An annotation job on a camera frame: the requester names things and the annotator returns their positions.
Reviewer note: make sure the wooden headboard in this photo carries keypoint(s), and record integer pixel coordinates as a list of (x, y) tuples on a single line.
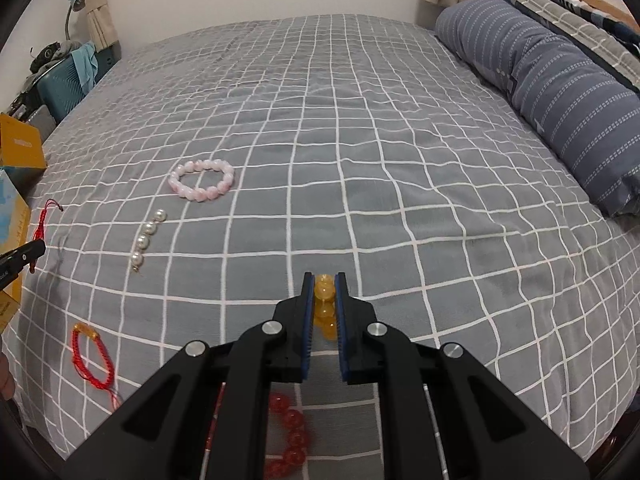
[(600, 0)]

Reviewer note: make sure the beige curtain beside lamp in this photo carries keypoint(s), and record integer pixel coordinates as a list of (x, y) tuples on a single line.
[(97, 10)]

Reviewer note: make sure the blue desk lamp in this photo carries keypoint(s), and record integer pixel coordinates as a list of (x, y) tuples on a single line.
[(76, 1)]

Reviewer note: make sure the grey suitcase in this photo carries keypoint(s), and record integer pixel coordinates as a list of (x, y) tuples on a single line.
[(39, 121)]

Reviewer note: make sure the grey checked bed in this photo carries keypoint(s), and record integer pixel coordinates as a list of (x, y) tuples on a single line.
[(350, 160)]

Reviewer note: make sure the black device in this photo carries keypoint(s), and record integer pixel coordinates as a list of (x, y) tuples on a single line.
[(47, 55)]

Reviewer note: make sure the teal suitcase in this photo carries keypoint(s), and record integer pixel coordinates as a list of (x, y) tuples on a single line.
[(65, 85)]

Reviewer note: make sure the blue striped pillow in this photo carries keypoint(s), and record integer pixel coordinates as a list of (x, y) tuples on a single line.
[(550, 85)]

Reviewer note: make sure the grey checked pillow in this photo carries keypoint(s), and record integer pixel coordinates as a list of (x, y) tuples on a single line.
[(575, 27)]

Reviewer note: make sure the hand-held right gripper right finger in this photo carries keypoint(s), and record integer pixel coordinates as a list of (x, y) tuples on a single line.
[(341, 330)]

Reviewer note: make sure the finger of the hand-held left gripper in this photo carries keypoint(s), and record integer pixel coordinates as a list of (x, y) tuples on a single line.
[(22, 256)]

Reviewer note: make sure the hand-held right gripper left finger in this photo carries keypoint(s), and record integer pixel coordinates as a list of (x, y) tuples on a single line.
[(308, 330)]

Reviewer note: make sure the blue and yellow cardboard box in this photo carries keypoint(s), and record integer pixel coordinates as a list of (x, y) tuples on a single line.
[(20, 140)]

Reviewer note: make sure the teal cloth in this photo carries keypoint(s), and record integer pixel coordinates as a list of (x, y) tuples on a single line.
[(85, 65)]

